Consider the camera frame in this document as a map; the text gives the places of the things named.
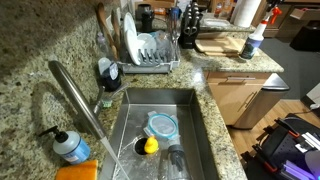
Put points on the white spray bottle orange trigger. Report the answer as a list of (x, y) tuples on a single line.
[(255, 39)]

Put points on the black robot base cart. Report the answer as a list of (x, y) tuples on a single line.
[(289, 150)]

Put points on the dish soap bottle dark liquid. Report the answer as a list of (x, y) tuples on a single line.
[(109, 74)]

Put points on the clear bottle black cap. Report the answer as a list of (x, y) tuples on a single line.
[(174, 166)]

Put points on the blue soap pump bottle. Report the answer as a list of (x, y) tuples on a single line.
[(69, 145)]

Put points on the grey dish drying rack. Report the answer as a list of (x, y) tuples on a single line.
[(160, 61)]

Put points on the round container blue lid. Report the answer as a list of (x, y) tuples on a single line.
[(162, 125)]

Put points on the yellow rubber duck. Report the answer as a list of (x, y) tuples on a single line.
[(151, 145)]

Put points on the lower wooden cutting board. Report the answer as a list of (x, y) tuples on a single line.
[(221, 54)]

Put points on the wooden cutting board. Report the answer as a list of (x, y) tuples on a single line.
[(221, 54), (220, 45)]

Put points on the large white plate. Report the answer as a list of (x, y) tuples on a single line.
[(131, 37)]

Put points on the wooden spoon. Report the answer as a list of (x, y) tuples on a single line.
[(102, 19), (116, 27)]

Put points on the silver kitchen faucet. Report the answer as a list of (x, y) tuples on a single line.
[(89, 114)]

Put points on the black knife block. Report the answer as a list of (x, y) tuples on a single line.
[(190, 26)]

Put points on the stainless steel sink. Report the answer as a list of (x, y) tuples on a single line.
[(128, 137)]

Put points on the upper wooden cutting board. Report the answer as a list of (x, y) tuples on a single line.
[(220, 45)]

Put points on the orange sponge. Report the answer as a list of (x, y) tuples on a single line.
[(83, 171)]

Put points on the paper towel roll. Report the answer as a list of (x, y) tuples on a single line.
[(246, 12)]

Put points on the silver drawer handle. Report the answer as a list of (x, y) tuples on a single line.
[(231, 78)]

